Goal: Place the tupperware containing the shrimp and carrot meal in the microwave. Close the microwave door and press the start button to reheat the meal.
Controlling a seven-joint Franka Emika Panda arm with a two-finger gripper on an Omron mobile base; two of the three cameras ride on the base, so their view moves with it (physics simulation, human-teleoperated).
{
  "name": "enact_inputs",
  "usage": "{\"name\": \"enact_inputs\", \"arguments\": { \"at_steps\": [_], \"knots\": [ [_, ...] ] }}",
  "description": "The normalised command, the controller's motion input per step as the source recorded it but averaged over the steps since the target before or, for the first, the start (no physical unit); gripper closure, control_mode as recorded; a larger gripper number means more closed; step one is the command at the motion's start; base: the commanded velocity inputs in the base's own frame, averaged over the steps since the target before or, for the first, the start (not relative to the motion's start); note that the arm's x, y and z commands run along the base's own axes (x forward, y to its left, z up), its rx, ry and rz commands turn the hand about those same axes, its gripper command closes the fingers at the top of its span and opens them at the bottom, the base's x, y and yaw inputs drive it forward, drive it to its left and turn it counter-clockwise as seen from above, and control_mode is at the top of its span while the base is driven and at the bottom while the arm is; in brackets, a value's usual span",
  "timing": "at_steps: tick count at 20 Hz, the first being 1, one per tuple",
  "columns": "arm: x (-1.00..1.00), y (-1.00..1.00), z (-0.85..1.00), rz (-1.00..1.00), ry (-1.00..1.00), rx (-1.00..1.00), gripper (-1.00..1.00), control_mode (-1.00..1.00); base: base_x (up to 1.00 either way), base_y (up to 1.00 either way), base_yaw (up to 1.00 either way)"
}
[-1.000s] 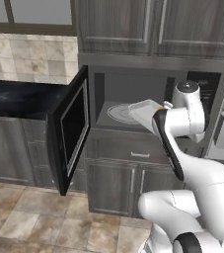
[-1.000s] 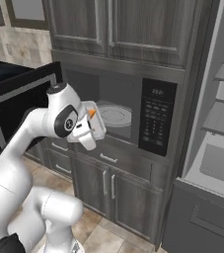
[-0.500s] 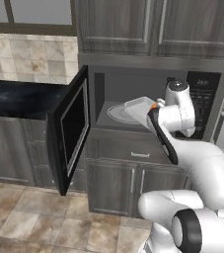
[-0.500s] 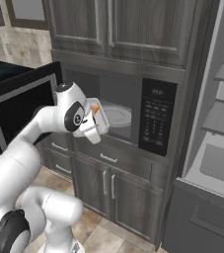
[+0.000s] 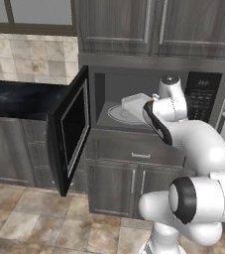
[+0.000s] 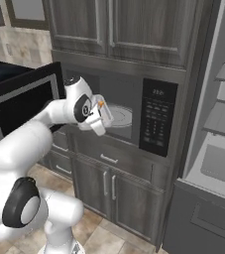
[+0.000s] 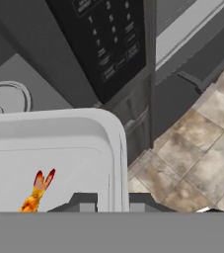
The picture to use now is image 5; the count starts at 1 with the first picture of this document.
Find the silver drawer handle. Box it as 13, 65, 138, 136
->
130, 152, 152, 160

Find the silver base cupboard handle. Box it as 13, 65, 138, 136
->
130, 169, 137, 195
140, 170, 147, 196

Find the window with dark frame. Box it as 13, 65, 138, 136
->
0, 0, 78, 37

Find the black and grey microwave oven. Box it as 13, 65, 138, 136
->
78, 54, 225, 134

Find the grey wood drawer front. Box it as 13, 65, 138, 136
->
86, 129, 188, 168

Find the grey wood base cupboard run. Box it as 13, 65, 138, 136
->
0, 114, 89, 194

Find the grey wood base cupboard door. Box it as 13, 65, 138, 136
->
86, 159, 141, 218
138, 164, 197, 220

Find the white microwave turntable plate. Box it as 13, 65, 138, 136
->
106, 103, 149, 126

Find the silver wall cupboard handle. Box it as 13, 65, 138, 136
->
161, 0, 169, 46
144, 0, 152, 45

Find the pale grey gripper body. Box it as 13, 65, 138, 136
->
120, 92, 152, 116

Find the black microwave door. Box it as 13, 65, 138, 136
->
47, 64, 92, 197

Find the grey wood wall cupboard door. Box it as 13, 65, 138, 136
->
153, 0, 225, 62
74, 0, 156, 57

